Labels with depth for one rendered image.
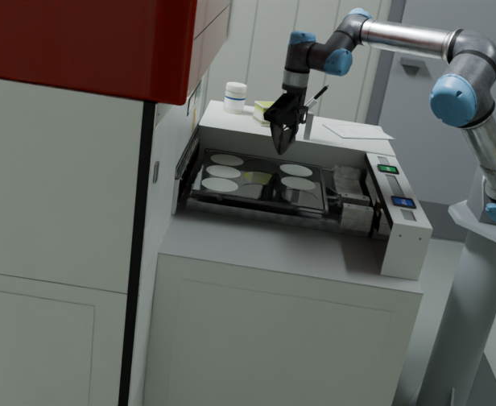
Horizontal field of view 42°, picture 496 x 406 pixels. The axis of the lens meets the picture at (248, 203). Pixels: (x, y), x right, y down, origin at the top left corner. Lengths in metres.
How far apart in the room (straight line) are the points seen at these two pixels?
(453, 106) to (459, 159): 2.32
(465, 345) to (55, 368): 1.36
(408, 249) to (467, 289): 0.66
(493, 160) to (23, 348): 1.22
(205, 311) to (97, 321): 0.29
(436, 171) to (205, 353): 2.55
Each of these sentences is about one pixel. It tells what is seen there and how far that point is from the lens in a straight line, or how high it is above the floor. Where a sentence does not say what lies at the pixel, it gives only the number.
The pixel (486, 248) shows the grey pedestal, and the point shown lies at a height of 0.74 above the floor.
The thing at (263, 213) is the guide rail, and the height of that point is 0.84.
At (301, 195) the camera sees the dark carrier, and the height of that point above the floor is 0.90.
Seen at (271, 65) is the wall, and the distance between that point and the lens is 3.70.
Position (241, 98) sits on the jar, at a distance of 2.20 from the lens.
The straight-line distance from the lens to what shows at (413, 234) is 1.55.
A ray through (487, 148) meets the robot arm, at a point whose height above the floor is 1.12.
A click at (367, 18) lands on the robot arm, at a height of 1.36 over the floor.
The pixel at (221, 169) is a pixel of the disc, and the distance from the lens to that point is 1.84.
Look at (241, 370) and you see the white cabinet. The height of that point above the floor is 0.53.
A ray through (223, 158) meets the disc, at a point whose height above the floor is 0.90.
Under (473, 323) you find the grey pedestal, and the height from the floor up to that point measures 0.48.
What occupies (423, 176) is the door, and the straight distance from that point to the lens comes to 3.92.
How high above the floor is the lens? 1.51
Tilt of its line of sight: 22 degrees down
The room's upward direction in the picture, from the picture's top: 9 degrees clockwise
